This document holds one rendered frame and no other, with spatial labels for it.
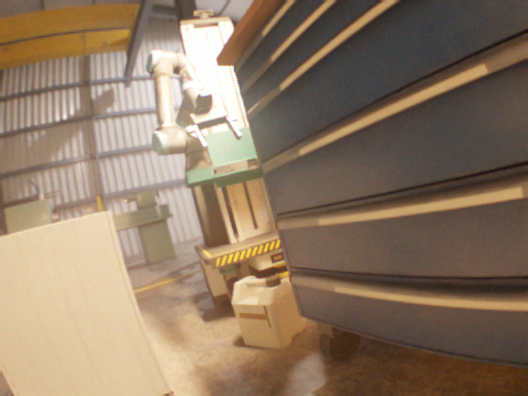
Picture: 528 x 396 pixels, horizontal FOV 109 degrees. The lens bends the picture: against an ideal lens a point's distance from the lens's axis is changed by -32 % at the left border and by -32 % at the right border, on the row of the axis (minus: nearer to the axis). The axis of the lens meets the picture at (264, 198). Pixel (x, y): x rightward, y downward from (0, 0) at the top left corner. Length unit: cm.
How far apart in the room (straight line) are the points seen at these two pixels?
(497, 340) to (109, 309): 75
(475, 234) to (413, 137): 16
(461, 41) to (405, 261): 33
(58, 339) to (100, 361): 11
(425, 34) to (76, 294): 81
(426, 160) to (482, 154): 8
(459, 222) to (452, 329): 17
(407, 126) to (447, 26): 15
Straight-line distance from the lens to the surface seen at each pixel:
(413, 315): 51
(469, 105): 38
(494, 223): 39
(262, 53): 69
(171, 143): 131
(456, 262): 42
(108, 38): 871
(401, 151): 42
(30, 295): 73
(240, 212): 157
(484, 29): 39
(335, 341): 78
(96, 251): 69
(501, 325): 45
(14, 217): 509
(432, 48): 40
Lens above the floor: 48
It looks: 1 degrees up
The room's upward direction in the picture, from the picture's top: 15 degrees counter-clockwise
